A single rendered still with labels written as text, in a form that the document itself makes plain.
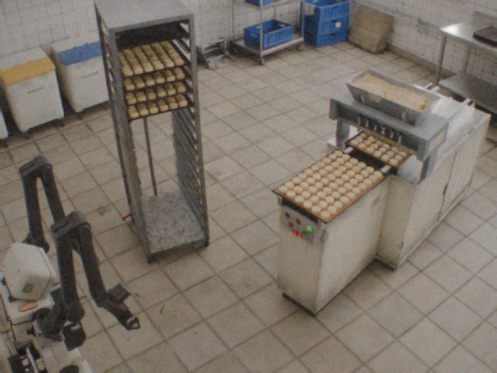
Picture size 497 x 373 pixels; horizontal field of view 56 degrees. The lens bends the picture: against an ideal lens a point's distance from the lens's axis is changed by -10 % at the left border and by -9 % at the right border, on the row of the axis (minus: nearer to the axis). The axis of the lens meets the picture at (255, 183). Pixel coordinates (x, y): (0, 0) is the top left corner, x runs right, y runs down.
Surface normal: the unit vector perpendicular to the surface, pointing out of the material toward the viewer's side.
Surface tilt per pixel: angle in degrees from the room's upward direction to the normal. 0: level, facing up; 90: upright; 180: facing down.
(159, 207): 0
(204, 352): 0
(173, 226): 0
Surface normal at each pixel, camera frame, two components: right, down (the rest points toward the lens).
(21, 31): 0.59, 0.49
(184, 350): 0.00, -0.79
